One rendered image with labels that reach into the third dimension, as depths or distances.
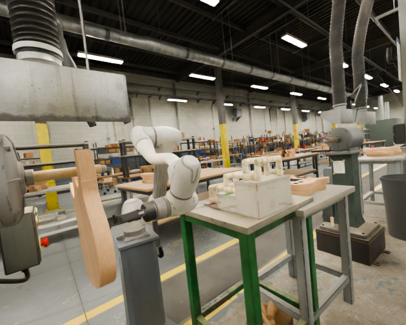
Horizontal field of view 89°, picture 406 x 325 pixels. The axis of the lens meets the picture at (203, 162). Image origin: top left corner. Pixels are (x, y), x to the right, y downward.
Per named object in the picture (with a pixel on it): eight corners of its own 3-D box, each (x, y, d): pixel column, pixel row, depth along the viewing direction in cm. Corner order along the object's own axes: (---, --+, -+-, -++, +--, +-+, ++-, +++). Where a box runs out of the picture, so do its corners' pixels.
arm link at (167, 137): (142, 213, 168) (167, 207, 180) (149, 227, 157) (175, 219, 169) (147, 122, 134) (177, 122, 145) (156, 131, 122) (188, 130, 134)
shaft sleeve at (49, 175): (35, 184, 61) (34, 178, 59) (34, 175, 63) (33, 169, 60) (100, 175, 72) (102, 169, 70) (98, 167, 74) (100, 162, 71)
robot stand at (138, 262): (124, 322, 163) (113, 235, 159) (158, 305, 177) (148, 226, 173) (131, 349, 139) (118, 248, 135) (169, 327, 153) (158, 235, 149)
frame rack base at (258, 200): (260, 220, 96) (256, 183, 95) (236, 213, 108) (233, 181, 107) (292, 206, 111) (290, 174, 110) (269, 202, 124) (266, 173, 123)
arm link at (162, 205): (164, 218, 91) (151, 223, 87) (158, 198, 92) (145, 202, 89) (173, 215, 84) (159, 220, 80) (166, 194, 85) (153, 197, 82)
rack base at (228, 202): (238, 213, 108) (236, 196, 107) (217, 208, 121) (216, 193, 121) (270, 202, 123) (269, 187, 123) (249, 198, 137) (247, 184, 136)
